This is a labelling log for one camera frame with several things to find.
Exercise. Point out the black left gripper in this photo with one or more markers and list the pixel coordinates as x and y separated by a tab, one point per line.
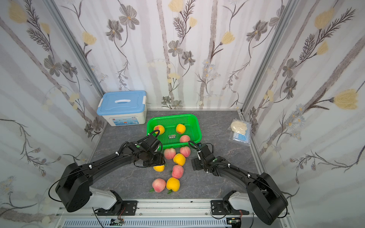
160	161

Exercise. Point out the aluminium front rail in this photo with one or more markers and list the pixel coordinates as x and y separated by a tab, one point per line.
160	208

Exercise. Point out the green plastic perforated basket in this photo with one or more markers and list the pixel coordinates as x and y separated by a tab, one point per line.
169	123

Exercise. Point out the small green circuit board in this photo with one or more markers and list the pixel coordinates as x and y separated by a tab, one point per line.
116	222

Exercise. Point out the blue face mask pack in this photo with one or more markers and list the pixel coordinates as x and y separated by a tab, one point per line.
241	139

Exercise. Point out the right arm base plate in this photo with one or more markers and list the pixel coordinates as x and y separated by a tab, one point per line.
221	207

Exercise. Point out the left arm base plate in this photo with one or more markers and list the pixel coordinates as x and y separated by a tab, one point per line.
120	208

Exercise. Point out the clear bag of white gloves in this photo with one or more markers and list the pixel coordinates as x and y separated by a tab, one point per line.
240	127

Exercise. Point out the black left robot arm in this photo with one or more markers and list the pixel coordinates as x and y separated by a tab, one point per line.
74	187

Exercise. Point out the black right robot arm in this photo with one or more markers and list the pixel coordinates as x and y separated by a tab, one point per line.
267	200

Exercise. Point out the pink peach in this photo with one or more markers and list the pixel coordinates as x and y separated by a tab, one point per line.
158	185
169	153
185	151
177	171
184	139

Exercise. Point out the blue lid storage box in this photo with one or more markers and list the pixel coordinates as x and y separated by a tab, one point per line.
123	108

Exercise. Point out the yellow peach with red blush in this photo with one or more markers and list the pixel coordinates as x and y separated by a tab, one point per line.
160	128

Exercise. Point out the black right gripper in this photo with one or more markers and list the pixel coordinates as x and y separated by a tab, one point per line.
196	163

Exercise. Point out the yellow peach bottom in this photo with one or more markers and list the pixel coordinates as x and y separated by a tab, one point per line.
172	185

